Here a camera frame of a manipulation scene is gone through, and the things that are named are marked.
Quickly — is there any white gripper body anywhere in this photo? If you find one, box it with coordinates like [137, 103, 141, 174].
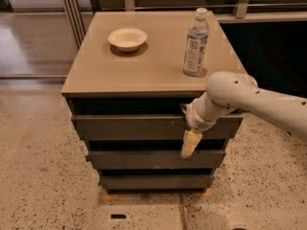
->
[183, 102, 216, 131]

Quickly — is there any clear plastic water bottle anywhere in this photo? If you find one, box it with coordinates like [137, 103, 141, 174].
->
[183, 8, 209, 76]

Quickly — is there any grey middle drawer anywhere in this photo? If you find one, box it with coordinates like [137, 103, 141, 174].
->
[86, 150, 225, 170]

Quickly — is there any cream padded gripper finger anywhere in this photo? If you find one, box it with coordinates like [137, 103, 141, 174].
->
[181, 129, 202, 158]

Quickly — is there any grey drawer cabinet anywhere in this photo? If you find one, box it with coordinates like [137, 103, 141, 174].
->
[60, 11, 248, 195]

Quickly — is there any grey top drawer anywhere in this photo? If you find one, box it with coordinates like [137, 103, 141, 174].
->
[70, 113, 245, 142]

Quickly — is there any white ceramic bowl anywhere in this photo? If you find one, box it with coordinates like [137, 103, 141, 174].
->
[107, 28, 148, 53]

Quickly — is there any grey drawer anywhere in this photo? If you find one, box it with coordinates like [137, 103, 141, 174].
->
[70, 113, 245, 142]
[86, 150, 225, 170]
[100, 174, 214, 190]

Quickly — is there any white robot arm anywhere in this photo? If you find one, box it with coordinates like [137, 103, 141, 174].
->
[181, 72, 307, 158]

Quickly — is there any metal railing frame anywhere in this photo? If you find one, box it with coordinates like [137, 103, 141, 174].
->
[65, 0, 307, 44]

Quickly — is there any grey bottom drawer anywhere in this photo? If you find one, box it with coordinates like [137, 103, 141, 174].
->
[100, 174, 214, 190]

